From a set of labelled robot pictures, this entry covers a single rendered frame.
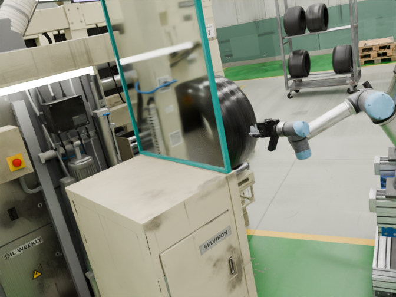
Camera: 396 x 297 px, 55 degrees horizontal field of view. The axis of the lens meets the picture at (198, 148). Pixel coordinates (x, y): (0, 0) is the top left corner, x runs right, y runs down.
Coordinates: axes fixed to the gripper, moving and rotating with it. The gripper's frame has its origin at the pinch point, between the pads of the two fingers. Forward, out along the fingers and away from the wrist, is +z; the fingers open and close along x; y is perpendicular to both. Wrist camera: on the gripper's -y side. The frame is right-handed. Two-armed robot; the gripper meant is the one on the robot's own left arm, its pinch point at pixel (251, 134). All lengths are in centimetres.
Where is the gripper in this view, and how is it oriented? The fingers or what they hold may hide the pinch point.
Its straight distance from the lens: 210.0
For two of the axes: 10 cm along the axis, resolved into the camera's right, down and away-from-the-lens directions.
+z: -6.3, 0.0, 7.7
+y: -2.6, -9.4, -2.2
